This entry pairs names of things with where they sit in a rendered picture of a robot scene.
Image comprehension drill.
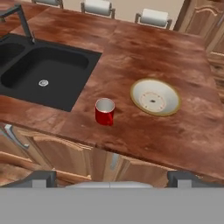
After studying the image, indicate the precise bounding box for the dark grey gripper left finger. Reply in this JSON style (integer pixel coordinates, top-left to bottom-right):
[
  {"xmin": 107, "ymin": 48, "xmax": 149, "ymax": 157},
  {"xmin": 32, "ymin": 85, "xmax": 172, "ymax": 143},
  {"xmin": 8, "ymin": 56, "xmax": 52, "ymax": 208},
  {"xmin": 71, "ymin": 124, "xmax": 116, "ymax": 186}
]
[{"xmin": 2, "ymin": 170, "xmax": 58, "ymax": 188}]

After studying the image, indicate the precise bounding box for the grey cupboard handle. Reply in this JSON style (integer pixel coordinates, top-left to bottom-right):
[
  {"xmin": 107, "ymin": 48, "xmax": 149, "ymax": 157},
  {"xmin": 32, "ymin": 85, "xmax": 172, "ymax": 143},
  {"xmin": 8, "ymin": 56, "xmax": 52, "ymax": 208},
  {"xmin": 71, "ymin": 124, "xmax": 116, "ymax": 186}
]
[
  {"xmin": 3, "ymin": 123, "xmax": 31, "ymax": 151},
  {"xmin": 108, "ymin": 152, "xmax": 121, "ymax": 172}
]

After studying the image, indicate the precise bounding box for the black sink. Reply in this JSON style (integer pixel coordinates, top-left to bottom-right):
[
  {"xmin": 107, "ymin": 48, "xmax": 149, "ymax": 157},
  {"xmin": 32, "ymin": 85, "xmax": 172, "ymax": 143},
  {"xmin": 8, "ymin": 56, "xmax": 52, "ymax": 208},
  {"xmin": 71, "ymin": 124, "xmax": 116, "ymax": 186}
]
[{"xmin": 0, "ymin": 32, "xmax": 103, "ymax": 113}]

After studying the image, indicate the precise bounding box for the wooden cupboard door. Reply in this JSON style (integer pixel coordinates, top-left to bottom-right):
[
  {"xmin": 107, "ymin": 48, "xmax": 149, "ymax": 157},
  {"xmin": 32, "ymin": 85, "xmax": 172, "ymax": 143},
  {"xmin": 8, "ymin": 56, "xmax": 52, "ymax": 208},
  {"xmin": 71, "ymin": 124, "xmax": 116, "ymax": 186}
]
[
  {"xmin": 17, "ymin": 129, "xmax": 94, "ymax": 179},
  {"xmin": 102, "ymin": 150, "xmax": 177, "ymax": 188},
  {"xmin": 0, "ymin": 122, "xmax": 39, "ymax": 165}
]

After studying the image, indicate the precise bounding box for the white bowl with gold rim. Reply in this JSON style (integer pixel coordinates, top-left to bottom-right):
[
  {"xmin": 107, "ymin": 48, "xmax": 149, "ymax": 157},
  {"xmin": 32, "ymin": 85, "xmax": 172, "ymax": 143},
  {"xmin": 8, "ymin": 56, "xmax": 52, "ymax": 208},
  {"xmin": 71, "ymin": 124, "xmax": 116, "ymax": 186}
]
[{"xmin": 129, "ymin": 77, "xmax": 182, "ymax": 117}]

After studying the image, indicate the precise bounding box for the red mug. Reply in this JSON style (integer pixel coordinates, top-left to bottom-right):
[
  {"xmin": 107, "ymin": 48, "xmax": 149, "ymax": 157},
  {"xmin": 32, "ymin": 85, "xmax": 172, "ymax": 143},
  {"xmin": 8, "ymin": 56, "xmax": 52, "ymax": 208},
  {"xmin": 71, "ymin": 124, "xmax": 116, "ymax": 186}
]
[{"xmin": 94, "ymin": 97, "xmax": 116, "ymax": 127}]

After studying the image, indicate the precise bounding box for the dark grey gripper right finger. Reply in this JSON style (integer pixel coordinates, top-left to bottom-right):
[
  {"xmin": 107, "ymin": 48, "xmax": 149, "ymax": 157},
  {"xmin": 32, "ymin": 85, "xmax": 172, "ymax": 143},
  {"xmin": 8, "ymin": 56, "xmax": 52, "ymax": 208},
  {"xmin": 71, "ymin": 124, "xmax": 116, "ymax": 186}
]
[{"xmin": 167, "ymin": 171, "xmax": 223, "ymax": 188}]

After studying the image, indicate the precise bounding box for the dark grey tap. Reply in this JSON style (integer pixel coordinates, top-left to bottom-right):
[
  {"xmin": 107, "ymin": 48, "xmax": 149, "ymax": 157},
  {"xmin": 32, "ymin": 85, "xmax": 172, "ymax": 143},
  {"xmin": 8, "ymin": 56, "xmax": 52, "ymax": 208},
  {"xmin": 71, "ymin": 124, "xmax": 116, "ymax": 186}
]
[{"xmin": 0, "ymin": 3, "xmax": 37, "ymax": 46}]

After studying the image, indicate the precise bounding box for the wooden cupboard run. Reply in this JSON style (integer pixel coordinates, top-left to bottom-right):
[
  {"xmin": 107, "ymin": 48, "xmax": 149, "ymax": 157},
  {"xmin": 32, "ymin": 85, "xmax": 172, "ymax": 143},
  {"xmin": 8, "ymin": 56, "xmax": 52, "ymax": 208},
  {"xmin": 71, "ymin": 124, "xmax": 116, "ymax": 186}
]
[{"xmin": 172, "ymin": 0, "xmax": 224, "ymax": 103}]

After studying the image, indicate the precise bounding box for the white stool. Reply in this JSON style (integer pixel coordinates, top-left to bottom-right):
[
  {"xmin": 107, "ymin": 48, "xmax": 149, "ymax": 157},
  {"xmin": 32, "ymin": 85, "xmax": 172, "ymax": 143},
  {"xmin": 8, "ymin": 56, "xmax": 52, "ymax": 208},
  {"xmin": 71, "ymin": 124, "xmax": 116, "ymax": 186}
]
[
  {"xmin": 134, "ymin": 8, "xmax": 173, "ymax": 31},
  {"xmin": 31, "ymin": 0, "xmax": 64, "ymax": 10},
  {"xmin": 80, "ymin": 0, "xmax": 116, "ymax": 20}
]

